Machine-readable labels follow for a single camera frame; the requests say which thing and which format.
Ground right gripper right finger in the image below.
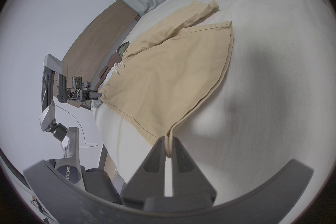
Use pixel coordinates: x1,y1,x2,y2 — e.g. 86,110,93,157
172,136,218,206

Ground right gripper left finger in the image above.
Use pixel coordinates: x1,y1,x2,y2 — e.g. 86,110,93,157
120,138,169,210

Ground beige shorts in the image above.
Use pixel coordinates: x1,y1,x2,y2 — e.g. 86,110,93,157
98,0,234,159

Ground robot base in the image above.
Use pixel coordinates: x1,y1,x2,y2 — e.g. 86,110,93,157
45,157,124,205

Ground bed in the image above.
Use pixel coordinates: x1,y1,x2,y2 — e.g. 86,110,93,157
62,0,336,209

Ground white garment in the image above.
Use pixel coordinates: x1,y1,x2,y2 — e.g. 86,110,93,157
90,78,111,114

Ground brown garment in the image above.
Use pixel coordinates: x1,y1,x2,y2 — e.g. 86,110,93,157
99,52,124,79

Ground green garment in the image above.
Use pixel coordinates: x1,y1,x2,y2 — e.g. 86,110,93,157
118,42,131,57

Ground black cable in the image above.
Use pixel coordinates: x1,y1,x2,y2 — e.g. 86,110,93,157
55,104,100,149

